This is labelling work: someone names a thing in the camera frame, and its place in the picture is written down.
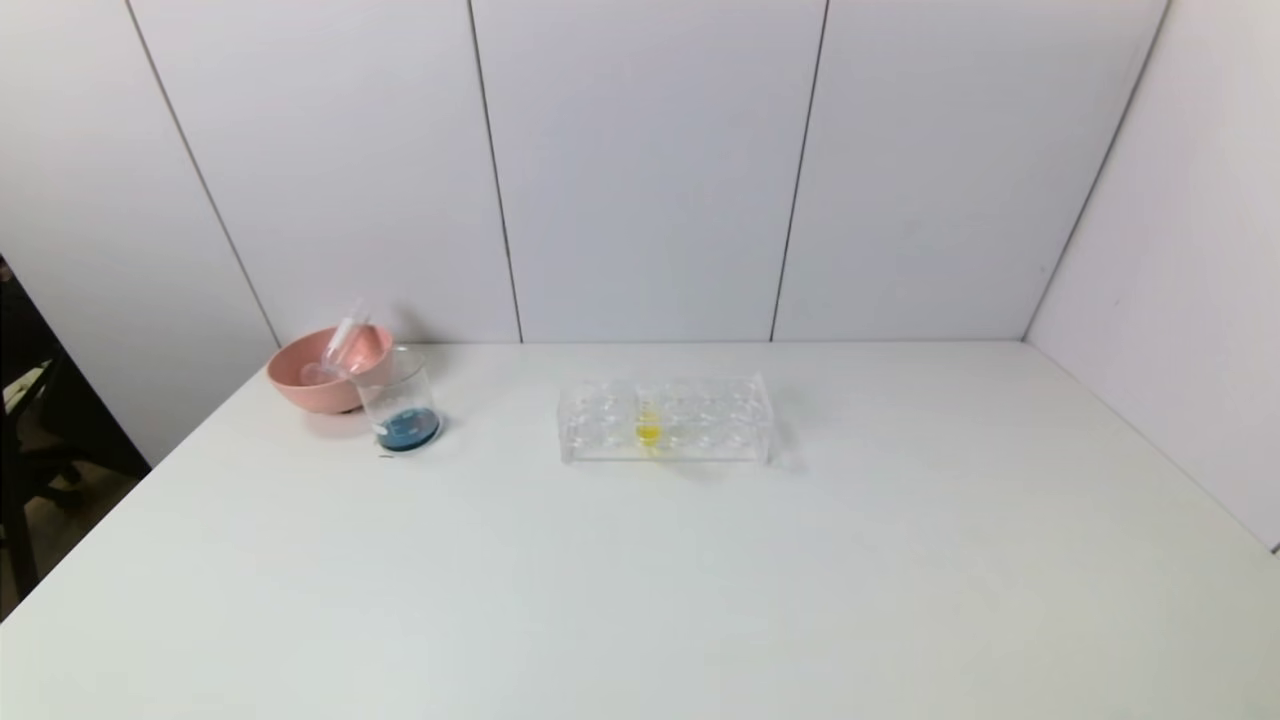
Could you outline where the test tube with yellow pigment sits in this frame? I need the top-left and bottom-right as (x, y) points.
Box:
(635, 380), (663, 453)

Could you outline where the pink bowl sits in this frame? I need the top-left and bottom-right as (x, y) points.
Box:
(266, 323), (394, 414)

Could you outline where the clear acrylic test tube rack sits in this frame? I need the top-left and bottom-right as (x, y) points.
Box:
(558, 371), (777, 467)

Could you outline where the clear glass beaker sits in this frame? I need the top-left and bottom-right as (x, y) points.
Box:
(349, 346), (442, 453)

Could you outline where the test tube with blue pigment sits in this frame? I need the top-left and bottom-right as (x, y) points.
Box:
(322, 298), (373, 377)

